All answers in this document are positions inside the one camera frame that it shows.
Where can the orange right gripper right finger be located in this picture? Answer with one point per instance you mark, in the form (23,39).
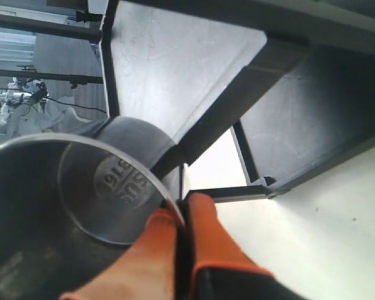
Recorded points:
(221,270)

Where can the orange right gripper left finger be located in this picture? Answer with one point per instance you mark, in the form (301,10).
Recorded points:
(145,271)

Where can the stainless steel mug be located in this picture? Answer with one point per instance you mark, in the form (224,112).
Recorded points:
(72,203)

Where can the black metal shelf rack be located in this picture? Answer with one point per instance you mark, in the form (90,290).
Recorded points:
(294,80)

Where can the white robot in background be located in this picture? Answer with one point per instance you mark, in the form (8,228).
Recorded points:
(27,107)

